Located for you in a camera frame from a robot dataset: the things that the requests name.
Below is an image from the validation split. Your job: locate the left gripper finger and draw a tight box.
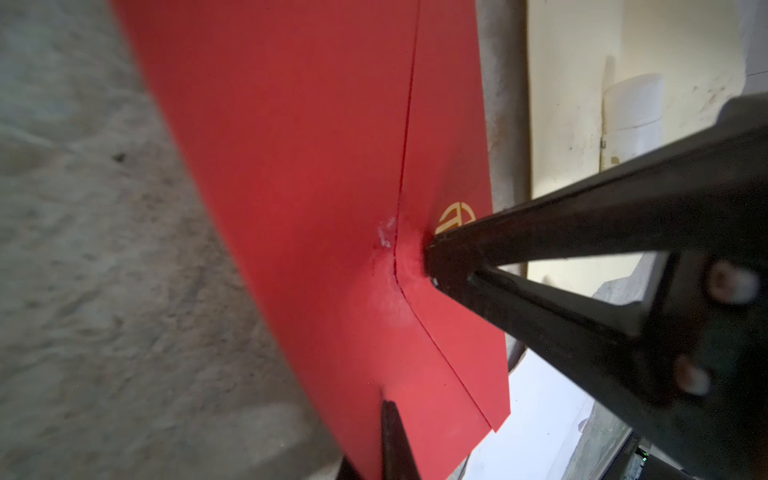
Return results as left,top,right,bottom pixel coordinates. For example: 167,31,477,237
381,400,421,480

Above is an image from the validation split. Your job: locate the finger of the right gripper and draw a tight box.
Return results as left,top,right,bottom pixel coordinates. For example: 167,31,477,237
425,94,767,479

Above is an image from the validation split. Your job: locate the white paper sheet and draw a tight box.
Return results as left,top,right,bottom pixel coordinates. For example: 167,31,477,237
464,350,594,479

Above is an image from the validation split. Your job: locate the white glue stick tube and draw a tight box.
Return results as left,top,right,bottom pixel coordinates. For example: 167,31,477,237
600,73,664,171

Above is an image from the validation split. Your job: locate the red envelope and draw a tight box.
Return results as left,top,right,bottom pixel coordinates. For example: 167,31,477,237
113,1,510,479

